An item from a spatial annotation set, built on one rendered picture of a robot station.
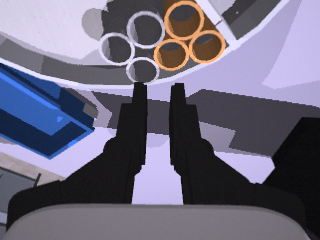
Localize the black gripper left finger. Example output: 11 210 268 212
6 82 148 232

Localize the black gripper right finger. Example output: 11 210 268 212
169 83 307 234

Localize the bronze bushing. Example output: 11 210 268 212
154 29 189 71
187 15 225 64
164 0 204 40

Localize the blue shallow tray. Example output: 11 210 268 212
0 63 96 160

